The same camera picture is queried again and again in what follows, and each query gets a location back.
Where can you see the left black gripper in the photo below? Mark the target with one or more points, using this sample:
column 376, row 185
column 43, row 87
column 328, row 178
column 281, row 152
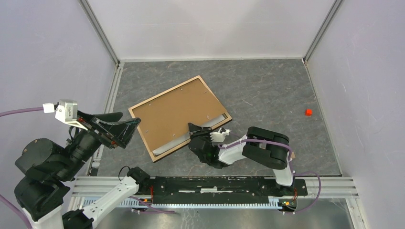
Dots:
column 122, row 133

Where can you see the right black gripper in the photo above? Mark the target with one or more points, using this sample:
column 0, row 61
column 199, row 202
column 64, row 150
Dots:
column 196, row 130

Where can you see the brown cardboard backing board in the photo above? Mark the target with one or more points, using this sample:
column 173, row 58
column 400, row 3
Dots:
column 177, row 113

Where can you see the wooden picture frame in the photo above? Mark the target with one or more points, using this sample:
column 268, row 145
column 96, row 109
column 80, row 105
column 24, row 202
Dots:
column 142, row 126

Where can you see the landscape photo print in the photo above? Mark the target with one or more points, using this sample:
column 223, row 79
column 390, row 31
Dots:
column 177, row 141

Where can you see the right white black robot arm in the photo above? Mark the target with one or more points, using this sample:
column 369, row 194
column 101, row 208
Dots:
column 268, row 148

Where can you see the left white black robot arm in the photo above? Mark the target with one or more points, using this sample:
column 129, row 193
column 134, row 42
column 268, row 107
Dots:
column 47, row 166

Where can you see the red cube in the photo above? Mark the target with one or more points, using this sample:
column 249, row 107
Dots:
column 308, row 112

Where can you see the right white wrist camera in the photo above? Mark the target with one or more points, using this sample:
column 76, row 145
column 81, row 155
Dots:
column 220, row 135

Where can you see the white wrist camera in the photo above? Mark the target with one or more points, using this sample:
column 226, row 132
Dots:
column 66, row 111
column 220, row 135

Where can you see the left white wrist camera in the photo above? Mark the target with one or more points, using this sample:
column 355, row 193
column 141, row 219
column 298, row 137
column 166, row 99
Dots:
column 66, row 111

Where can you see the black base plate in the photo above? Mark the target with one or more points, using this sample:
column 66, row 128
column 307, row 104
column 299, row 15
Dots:
column 218, row 190

